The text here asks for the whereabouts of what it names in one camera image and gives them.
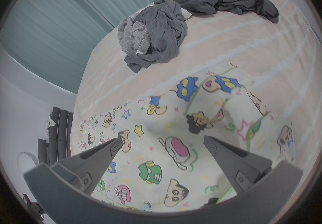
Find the black chest of drawers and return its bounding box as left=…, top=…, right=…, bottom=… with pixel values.
left=48, top=107, right=74, bottom=165

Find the white cloth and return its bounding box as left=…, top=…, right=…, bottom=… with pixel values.
left=45, top=114, right=58, bottom=131

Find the pile of clothes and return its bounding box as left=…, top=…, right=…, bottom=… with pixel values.
left=118, top=0, right=189, bottom=73

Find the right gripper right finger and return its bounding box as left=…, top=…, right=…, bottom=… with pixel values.
left=204, top=135, right=273, bottom=194

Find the bed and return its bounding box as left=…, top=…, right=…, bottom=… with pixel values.
left=70, top=0, right=322, bottom=212

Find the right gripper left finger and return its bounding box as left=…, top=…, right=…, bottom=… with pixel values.
left=51, top=137, right=124, bottom=194

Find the white printed pyjama top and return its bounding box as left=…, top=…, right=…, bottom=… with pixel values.
left=79, top=67, right=296, bottom=212

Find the round mirror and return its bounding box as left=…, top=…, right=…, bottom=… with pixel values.
left=17, top=152, right=37, bottom=168

